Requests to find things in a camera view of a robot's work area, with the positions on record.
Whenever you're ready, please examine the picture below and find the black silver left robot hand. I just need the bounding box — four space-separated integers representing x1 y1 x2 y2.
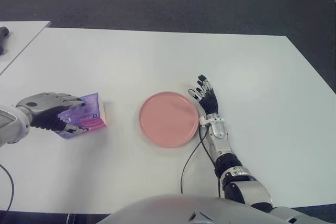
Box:
16 92 86 133

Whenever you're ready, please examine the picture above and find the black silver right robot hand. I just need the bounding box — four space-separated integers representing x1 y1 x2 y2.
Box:
187 74 220 116

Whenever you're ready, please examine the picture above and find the purple tissue paper pack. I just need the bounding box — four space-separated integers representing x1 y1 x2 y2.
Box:
56 92 109 140

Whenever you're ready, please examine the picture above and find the pink round plate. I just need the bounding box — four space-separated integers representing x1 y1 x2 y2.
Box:
138 91 200 148

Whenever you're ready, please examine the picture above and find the silver robot torso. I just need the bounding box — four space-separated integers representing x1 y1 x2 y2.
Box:
97 194 336 224

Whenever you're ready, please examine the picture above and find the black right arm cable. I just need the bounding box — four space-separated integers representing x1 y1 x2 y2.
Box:
180 125 224 198

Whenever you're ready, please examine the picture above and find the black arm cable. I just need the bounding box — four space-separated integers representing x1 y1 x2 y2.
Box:
180 125 224 198
0 165 14 211

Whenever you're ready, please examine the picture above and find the dark grey tool handle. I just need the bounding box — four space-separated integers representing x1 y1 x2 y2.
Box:
0 26 11 56

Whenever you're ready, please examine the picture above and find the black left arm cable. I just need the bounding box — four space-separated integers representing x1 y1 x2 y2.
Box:
0 165 14 211

